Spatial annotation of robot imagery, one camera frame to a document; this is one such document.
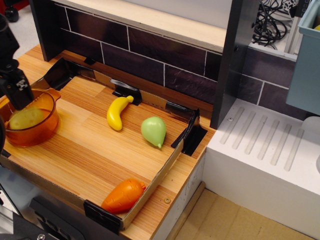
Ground tangled black cables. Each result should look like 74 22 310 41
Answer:
251 0 300 47

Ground dark grey shelf frame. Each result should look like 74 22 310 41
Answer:
29 0 259 128

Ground yellow toy potato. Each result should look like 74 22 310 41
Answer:
9 107 45 130

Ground black office chair caster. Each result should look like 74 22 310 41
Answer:
4 6 19 23

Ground teal plastic bin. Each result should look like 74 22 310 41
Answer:
286 0 320 115

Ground white dish drainer counter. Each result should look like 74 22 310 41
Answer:
202 100 320 239

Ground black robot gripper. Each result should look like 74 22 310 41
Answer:
0 14 34 111

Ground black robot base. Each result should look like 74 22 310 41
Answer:
0 194 91 240

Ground cardboard fence with black tape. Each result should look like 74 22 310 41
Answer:
0 52 214 240

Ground orange toy carrot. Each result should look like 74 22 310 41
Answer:
101 178 146 214

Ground green toy pear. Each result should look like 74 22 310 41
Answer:
140 116 167 149

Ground yellow toy banana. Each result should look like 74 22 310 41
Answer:
106 95 134 131

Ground orange transparent plastic pot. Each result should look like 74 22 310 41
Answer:
0 88 61 147

